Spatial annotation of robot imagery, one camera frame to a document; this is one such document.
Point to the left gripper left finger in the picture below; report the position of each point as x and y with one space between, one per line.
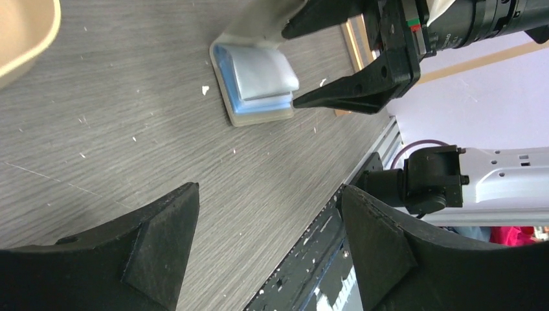
134 262

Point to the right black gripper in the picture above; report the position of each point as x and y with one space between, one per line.
390 26

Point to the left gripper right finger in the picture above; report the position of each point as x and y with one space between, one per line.
403 263

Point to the beige card holder wallet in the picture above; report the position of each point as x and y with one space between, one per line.
256 80

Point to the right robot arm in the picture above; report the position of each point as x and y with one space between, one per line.
439 177

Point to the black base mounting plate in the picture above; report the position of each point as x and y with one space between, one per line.
317 273

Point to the gold oval tray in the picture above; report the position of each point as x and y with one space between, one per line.
28 28

